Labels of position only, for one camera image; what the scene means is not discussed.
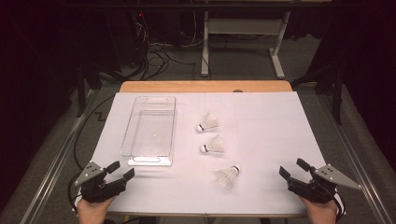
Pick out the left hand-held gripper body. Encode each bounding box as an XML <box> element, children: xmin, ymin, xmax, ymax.
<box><xmin>74</xmin><ymin>161</ymin><xmax>127</xmax><ymax>204</ymax></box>

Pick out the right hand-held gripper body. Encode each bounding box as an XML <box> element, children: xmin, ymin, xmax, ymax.
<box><xmin>288</xmin><ymin>163</ymin><xmax>362</xmax><ymax>204</ymax></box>

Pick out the white feather shuttlecock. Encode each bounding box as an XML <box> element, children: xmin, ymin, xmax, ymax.
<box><xmin>214</xmin><ymin>164</ymin><xmax>241</xmax><ymax>190</ymax></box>
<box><xmin>200</xmin><ymin>134</ymin><xmax>226</xmax><ymax>155</ymax></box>
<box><xmin>196</xmin><ymin>111</ymin><xmax>219</xmax><ymax>133</ymax></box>

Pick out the person's left hand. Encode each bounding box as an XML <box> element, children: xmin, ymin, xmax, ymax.
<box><xmin>77</xmin><ymin>196</ymin><xmax>116</xmax><ymax>224</ymax></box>

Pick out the person's right hand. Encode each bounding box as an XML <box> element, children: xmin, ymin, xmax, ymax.
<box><xmin>298</xmin><ymin>196</ymin><xmax>339</xmax><ymax>224</ymax></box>

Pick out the clear plastic tray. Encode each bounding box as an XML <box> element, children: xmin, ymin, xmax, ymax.
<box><xmin>120</xmin><ymin>95</ymin><xmax>177</xmax><ymax>167</ymax></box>

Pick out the white table mat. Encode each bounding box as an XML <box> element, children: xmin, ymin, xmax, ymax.
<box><xmin>72</xmin><ymin>91</ymin><xmax>347</xmax><ymax>217</ymax></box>

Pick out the black metal stand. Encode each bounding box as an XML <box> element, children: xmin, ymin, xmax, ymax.
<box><xmin>76</xmin><ymin>62</ymin><xmax>104</xmax><ymax>119</ymax></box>
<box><xmin>290</xmin><ymin>63</ymin><xmax>344</xmax><ymax>126</ymax></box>

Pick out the wooden table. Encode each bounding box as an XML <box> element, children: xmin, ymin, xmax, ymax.
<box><xmin>73</xmin><ymin>80</ymin><xmax>347</xmax><ymax>218</ymax></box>

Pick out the dark computer tower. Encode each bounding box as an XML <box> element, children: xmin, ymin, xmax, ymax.
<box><xmin>106</xmin><ymin>8</ymin><xmax>148</xmax><ymax>68</ymax></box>

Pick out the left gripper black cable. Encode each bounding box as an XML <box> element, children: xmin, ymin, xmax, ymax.
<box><xmin>67</xmin><ymin>174</ymin><xmax>84</xmax><ymax>213</ymax></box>

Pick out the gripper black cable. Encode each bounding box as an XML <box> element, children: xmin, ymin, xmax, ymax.
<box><xmin>67</xmin><ymin>174</ymin><xmax>84</xmax><ymax>213</ymax></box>
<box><xmin>328</xmin><ymin>186</ymin><xmax>346</xmax><ymax>222</ymax></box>

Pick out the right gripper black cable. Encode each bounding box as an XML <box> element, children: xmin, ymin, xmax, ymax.
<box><xmin>328</xmin><ymin>186</ymin><xmax>346</xmax><ymax>222</ymax></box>

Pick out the aluminium floor rail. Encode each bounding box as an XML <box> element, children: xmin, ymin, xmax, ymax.
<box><xmin>317</xmin><ymin>92</ymin><xmax>390</xmax><ymax>224</ymax></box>
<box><xmin>20</xmin><ymin>90</ymin><xmax>101</xmax><ymax>224</ymax></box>

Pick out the black floor cable bundle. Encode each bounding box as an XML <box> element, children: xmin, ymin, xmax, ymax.
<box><xmin>134</xmin><ymin>12</ymin><xmax>213</xmax><ymax>82</ymax></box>

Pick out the white metal desk frame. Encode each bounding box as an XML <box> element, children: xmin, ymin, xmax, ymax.
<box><xmin>200</xmin><ymin>10</ymin><xmax>291</xmax><ymax>80</ymax></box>

